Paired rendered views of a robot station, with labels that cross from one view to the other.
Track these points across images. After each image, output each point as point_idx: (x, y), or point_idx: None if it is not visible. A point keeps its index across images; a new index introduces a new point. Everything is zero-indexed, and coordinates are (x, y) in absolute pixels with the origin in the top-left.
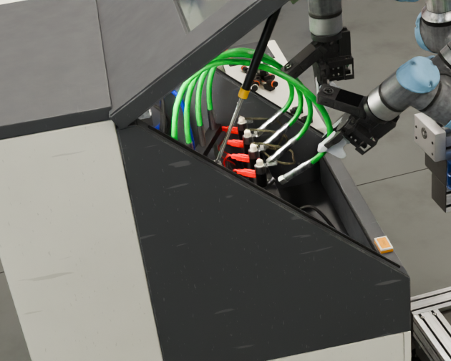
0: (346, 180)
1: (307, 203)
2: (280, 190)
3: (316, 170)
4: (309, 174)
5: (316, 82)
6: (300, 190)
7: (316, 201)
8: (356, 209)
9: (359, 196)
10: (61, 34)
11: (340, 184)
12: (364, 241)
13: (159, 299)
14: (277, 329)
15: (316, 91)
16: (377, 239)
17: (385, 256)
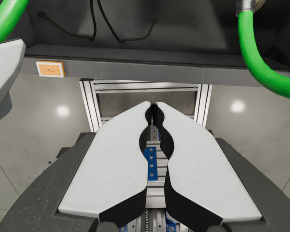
0: (198, 76)
1: (236, 27)
2: (285, 3)
3: (278, 57)
4: (280, 47)
5: (233, 186)
6: (267, 28)
7: (234, 39)
8: (133, 66)
9: (158, 78)
10: None
11: (194, 66)
12: (97, 55)
13: None
14: None
15: (211, 141)
16: (56, 66)
17: (32, 63)
